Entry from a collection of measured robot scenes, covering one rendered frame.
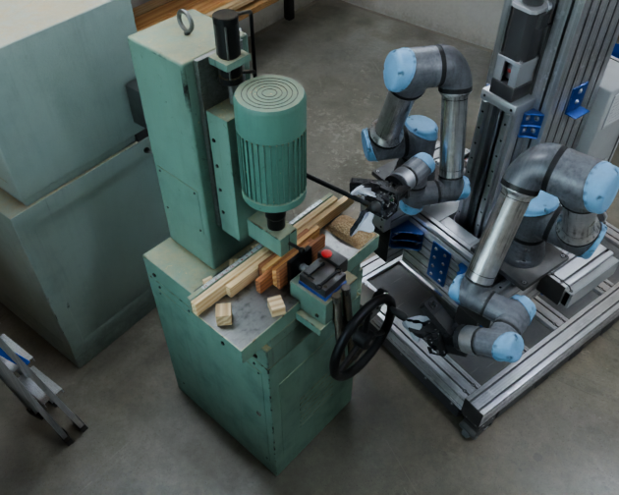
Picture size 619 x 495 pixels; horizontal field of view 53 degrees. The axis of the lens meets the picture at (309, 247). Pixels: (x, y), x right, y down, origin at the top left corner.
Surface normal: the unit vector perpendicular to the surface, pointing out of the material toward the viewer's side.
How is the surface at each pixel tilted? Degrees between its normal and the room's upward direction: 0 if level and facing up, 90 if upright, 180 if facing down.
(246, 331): 0
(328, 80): 0
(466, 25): 90
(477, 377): 0
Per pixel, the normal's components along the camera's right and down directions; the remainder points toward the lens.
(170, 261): 0.00, -0.70
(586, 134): -0.80, 0.43
